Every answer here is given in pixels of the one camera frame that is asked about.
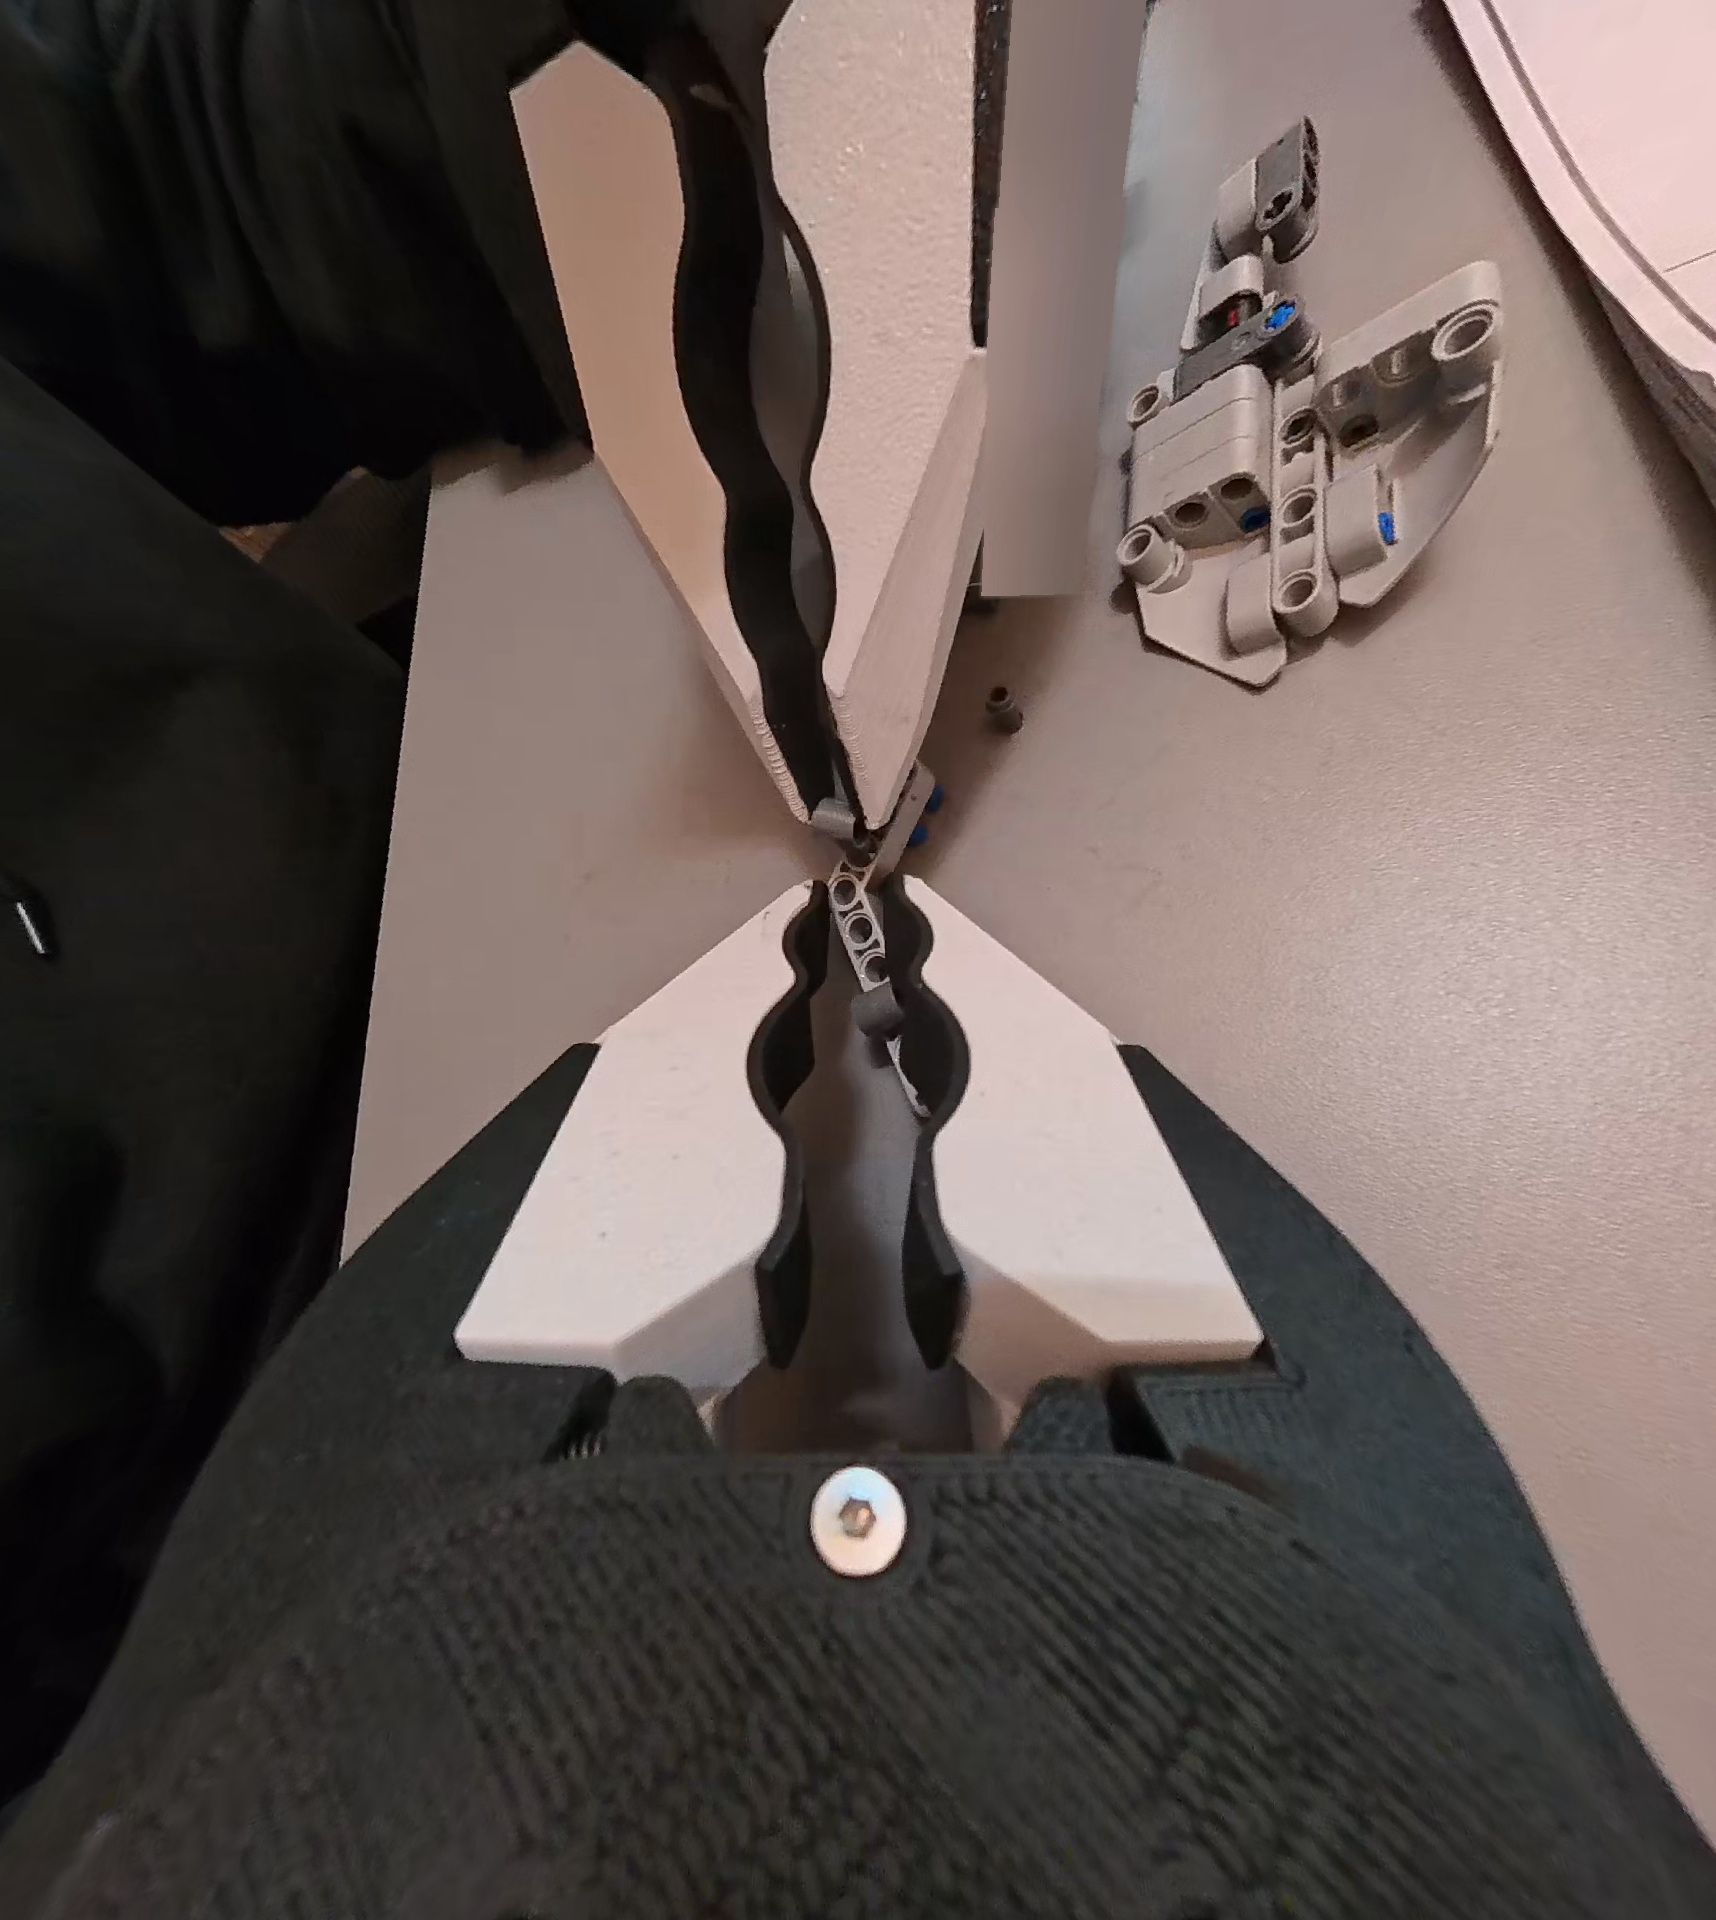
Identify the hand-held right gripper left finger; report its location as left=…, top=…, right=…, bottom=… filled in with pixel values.
left=452, top=882, right=831, bottom=1408

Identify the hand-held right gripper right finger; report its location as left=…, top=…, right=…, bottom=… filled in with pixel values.
left=889, top=876, right=1268, bottom=1416

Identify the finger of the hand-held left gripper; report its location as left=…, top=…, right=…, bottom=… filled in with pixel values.
left=765, top=0, right=993, bottom=840
left=510, top=43, right=853, bottom=829

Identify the small grey building-brick beam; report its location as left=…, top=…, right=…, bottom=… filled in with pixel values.
left=820, top=858, right=939, bottom=1124

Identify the grey connector with blue pins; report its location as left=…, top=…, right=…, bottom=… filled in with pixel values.
left=811, top=759, right=949, bottom=876

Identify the person's left forearm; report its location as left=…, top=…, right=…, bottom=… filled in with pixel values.
left=0, top=0, right=787, bottom=520

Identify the grey desk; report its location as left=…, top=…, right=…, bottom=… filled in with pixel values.
left=340, top=0, right=1716, bottom=1920

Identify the grey building-brick assembly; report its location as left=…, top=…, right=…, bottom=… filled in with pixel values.
left=1117, top=117, right=1509, bottom=692

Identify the black hoodie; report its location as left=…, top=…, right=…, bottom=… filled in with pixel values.
left=0, top=284, right=419, bottom=1920

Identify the white paper stack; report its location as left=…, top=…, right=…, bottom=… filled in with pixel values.
left=1420, top=0, right=1716, bottom=680

